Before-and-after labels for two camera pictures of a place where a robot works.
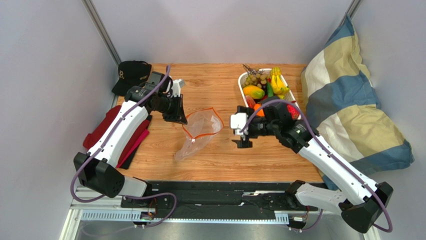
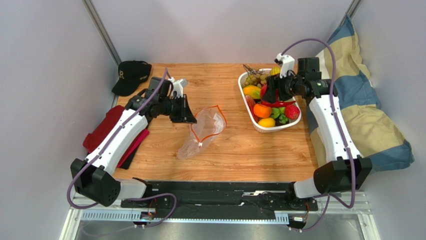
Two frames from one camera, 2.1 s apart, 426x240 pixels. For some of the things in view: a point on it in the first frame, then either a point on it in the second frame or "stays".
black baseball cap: [130, 74] stays
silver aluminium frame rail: [95, 17] stays
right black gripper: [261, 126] to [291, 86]
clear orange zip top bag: [202, 126] stays
